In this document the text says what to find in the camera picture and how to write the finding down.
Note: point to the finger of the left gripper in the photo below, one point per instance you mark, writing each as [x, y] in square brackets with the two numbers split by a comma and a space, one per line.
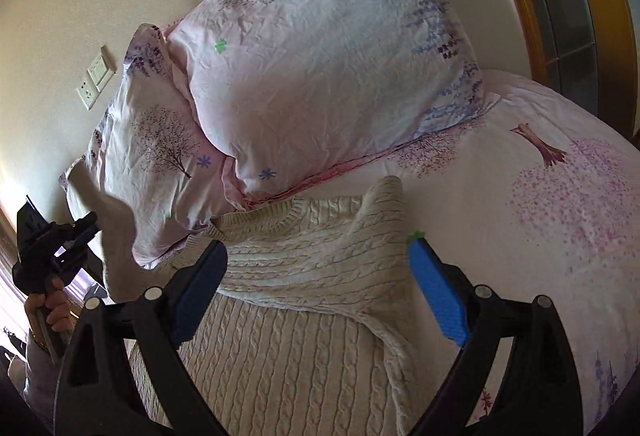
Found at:
[84, 229]

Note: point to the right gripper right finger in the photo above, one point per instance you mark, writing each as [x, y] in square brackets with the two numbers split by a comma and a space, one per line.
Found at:
[514, 373]

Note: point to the beige cable-knit sweater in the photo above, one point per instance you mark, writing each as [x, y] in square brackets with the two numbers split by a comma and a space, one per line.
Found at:
[311, 331]

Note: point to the person's left hand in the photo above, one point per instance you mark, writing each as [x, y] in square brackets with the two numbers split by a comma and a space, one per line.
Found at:
[59, 318]

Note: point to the left pink floral pillow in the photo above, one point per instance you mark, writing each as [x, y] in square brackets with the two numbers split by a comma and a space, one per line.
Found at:
[148, 151]

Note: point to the pink floral pillow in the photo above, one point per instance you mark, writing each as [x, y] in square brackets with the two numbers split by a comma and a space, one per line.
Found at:
[292, 91]
[148, 151]

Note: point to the pink floral bed sheet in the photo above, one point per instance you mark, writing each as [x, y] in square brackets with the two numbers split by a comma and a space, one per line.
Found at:
[536, 196]

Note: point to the right pink floral pillow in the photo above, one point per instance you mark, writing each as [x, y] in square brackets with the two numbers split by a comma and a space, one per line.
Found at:
[292, 91]

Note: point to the wooden framed glass door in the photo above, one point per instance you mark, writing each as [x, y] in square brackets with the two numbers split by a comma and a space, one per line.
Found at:
[588, 51]

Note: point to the white wall socket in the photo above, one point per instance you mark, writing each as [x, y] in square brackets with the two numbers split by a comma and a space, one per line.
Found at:
[88, 92]

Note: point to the white wall switch plate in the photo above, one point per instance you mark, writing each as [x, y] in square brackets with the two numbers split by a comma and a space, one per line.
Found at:
[100, 69]

